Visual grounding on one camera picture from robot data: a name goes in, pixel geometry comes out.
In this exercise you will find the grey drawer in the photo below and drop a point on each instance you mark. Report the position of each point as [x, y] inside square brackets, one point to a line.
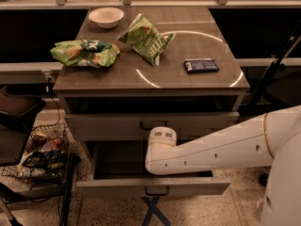
[118, 170]
[108, 127]

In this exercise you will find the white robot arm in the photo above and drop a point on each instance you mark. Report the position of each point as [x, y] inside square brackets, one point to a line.
[272, 139]

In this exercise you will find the dark blue snack bar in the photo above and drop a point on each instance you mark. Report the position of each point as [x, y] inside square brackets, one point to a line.
[200, 65]

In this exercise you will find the upright green chip bag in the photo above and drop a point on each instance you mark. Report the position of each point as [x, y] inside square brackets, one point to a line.
[145, 39]

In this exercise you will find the crumpled green chip bag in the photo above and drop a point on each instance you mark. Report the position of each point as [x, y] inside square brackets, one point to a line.
[85, 53]

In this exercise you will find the white ceramic bowl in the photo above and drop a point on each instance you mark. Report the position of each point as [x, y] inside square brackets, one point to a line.
[106, 17]

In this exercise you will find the black office chair right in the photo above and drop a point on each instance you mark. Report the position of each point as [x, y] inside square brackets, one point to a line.
[284, 92]

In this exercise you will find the black chair left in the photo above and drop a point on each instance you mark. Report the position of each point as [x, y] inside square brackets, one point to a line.
[17, 117]

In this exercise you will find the wire basket with items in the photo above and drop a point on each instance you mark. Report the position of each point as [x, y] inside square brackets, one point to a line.
[45, 156]

